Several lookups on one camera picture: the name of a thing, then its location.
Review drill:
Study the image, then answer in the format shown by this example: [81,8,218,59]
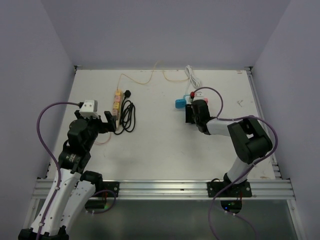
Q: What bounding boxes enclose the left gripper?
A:
[75,109,116,150]

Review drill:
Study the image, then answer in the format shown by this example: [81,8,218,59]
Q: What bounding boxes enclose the blue plug adapter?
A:
[175,98,187,109]

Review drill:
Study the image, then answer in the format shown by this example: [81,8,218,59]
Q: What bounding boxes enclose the white power cord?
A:
[184,64,204,96]

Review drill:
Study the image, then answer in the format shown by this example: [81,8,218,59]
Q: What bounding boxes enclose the teal power strip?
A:
[183,94,191,105]

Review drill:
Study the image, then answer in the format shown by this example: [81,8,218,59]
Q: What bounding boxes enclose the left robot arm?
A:
[18,110,118,240]

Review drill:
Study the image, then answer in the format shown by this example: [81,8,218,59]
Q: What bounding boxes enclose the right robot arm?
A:
[185,99,273,197]

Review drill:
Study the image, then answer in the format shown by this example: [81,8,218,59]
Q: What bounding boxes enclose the beige multicolour power strip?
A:
[111,88,124,129]

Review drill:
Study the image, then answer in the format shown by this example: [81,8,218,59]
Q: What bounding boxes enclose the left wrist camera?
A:
[79,100,99,119]

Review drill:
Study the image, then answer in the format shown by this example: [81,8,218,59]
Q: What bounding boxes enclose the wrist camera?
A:
[79,100,99,119]
[190,91,206,103]

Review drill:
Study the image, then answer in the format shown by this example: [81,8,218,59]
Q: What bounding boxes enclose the thin pink cable loop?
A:
[94,132,112,145]

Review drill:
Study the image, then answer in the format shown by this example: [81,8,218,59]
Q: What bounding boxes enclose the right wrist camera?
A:
[190,91,206,103]

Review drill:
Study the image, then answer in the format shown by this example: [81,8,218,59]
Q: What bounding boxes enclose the black power cable with plug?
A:
[112,89,137,136]

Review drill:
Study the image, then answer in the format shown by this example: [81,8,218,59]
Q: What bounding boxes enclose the thin yellow cable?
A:
[116,59,190,91]

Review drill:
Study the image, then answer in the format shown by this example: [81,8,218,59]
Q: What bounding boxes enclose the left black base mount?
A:
[94,181,120,198]

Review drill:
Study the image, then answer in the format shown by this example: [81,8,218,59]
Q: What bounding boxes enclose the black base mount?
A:
[94,181,120,198]
[206,178,252,199]

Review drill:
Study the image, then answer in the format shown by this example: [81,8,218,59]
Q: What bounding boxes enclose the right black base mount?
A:
[206,178,252,199]

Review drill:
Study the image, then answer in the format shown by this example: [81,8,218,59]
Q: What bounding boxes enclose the aluminium front rail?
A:
[32,177,293,200]

